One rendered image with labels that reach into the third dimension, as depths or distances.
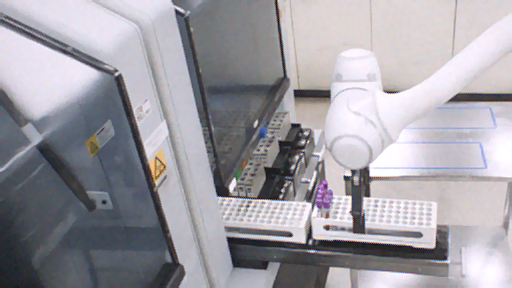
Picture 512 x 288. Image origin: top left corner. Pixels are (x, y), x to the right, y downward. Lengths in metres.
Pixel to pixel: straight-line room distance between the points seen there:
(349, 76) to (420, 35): 2.47
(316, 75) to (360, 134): 2.82
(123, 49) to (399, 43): 2.76
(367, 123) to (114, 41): 0.43
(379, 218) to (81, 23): 0.76
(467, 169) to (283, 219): 0.56
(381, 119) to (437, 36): 2.59
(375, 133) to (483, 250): 1.27
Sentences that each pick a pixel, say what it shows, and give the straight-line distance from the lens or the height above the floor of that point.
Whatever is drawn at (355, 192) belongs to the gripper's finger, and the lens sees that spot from 1.21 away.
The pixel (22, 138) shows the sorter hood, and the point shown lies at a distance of 0.76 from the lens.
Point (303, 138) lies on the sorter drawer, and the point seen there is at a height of 0.82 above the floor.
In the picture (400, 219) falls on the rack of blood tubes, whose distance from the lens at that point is 1.30.
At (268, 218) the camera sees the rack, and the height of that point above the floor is 0.86.
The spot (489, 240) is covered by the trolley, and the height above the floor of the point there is 0.28.
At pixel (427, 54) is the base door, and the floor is 0.35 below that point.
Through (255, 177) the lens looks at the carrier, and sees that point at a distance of 1.51.
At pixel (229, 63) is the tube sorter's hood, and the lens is 1.32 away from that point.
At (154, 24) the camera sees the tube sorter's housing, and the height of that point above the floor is 1.42.
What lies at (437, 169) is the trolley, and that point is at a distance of 1.60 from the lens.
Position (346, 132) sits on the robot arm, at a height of 1.25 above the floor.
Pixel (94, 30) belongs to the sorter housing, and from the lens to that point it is 0.94.
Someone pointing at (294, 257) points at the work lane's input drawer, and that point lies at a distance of 1.38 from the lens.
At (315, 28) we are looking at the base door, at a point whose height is 0.52.
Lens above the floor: 1.72
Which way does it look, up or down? 34 degrees down
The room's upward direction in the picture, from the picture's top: 5 degrees counter-clockwise
